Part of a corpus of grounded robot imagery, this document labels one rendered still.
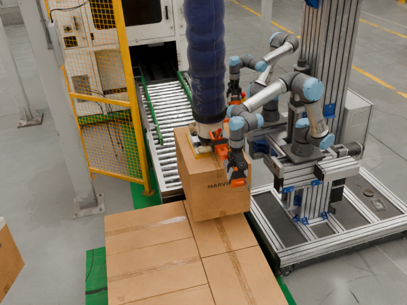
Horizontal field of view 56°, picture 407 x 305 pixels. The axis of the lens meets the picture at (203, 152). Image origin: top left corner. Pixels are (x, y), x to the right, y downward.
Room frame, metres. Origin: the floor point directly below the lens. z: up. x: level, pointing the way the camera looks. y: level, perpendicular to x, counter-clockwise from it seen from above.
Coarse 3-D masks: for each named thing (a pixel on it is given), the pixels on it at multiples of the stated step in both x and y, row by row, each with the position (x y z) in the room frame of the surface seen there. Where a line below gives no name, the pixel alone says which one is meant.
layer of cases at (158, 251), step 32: (128, 224) 2.05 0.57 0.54; (160, 224) 2.03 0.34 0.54; (192, 224) 2.01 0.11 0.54; (224, 224) 1.99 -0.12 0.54; (128, 256) 1.75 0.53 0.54; (160, 256) 1.74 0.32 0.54; (192, 256) 1.72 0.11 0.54; (224, 256) 1.70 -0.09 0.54; (256, 256) 1.69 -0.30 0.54; (128, 288) 1.50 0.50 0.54; (160, 288) 1.49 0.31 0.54; (192, 288) 1.47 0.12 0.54; (224, 288) 1.46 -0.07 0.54; (256, 288) 1.44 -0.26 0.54
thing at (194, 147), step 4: (188, 132) 2.38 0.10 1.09; (196, 132) 2.36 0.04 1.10; (188, 136) 2.32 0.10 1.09; (192, 136) 2.31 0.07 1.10; (188, 140) 2.27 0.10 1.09; (192, 140) 2.25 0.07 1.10; (192, 144) 2.21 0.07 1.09; (196, 144) 2.20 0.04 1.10; (200, 144) 2.16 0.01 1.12; (204, 144) 2.20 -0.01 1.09; (192, 148) 2.16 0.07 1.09; (196, 148) 2.15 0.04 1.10; (196, 152) 2.10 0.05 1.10; (208, 152) 2.10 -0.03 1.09; (196, 156) 2.06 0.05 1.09; (200, 156) 2.06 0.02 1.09; (204, 156) 2.07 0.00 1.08; (208, 156) 2.07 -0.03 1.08
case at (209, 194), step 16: (176, 128) 2.47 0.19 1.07; (176, 144) 2.38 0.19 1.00; (208, 144) 2.23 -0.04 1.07; (192, 160) 2.04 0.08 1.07; (208, 160) 2.03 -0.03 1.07; (192, 176) 1.90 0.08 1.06; (208, 176) 1.92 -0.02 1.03; (224, 176) 1.94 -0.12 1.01; (192, 192) 1.89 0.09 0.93; (208, 192) 1.92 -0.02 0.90; (224, 192) 1.94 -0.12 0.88; (240, 192) 1.96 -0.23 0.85; (192, 208) 1.90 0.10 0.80; (208, 208) 1.91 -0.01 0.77; (224, 208) 1.93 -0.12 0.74; (240, 208) 1.96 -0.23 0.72
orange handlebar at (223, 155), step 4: (236, 104) 2.53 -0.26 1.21; (224, 120) 2.30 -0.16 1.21; (228, 120) 2.31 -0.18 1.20; (208, 132) 2.16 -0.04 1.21; (216, 132) 2.15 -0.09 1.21; (212, 136) 2.10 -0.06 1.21; (224, 148) 1.95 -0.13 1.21; (220, 152) 1.90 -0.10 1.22; (224, 152) 1.90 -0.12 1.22; (220, 156) 1.87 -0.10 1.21; (224, 156) 1.90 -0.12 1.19; (236, 168) 1.74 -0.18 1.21; (236, 184) 1.61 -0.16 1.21; (240, 184) 1.61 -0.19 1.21
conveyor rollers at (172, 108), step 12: (156, 84) 4.54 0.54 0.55; (168, 84) 4.55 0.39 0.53; (180, 84) 4.50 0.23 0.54; (144, 96) 4.22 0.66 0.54; (156, 96) 4.18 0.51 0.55; (168, 96) 4.19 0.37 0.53; (180, 96) 4.14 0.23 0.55; (156, 108) 3.89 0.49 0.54; (168, 108) 3.84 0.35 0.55; (180, 108) 3.85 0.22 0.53; (168, 120) 3.57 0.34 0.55; (180, 120) 3.58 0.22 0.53; (192, 120) 3.53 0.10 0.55; (156, 132) 3.35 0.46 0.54; (168, 132) 3.37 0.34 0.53; (156, 144) 3.16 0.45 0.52; (168, 144) 3.10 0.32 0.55; (168, 156) 2.91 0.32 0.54; (168, 168) 2.73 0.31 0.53; (168, 180) 2.55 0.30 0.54
